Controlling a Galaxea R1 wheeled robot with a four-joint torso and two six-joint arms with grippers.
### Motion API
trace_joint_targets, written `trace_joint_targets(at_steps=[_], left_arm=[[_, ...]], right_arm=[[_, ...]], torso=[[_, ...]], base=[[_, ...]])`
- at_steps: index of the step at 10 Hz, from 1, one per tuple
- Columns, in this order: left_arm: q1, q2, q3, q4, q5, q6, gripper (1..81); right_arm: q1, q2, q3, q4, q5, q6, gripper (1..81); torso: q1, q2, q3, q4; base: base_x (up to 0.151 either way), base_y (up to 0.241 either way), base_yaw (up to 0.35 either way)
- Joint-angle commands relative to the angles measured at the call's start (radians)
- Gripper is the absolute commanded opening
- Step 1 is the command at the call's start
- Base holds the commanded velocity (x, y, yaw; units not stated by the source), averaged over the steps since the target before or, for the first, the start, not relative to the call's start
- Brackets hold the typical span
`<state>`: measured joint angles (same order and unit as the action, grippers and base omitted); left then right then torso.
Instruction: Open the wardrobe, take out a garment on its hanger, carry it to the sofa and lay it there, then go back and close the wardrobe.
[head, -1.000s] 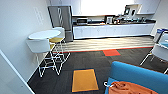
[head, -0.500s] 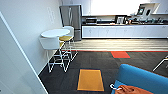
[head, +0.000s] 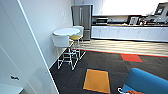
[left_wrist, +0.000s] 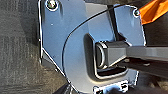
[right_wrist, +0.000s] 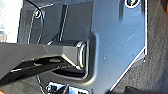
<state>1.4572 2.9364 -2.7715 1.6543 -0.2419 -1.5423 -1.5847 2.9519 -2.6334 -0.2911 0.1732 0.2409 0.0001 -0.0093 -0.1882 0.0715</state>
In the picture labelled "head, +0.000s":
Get white wardrobe door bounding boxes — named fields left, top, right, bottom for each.
left=0, top=0, right=60, bottom=94

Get orange garment with white print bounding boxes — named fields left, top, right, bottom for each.
left=126, top=89, right=146, bottom=94

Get pale blue padded board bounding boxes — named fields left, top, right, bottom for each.
left=53, top=27, right=81, bottom=37

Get grey refrigerator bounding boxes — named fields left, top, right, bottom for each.
left=71, top=4, right=94, bottom=42

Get black microwave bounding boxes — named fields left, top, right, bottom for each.
left=95, top=17, right=109, bottom=26

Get white kitchen upper cabinets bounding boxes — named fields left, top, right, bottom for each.
left=73, top=0, right=168, bottom=17

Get white kitchen base cabinets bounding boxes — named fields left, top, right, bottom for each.
left=90, top=25, right=168, bottom=43

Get silver kettle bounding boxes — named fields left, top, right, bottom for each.
left=129, top=15, right=139, bottom=26

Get grey coffee machine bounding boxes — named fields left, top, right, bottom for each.
left=153, top=3, right=168, bottom=23

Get white wire rack legs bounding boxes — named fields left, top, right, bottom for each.
left=56, top=45, right=81, bottom=72

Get small dark wall fitting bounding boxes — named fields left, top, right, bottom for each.
left=10, top=75, right=19, bottom=81

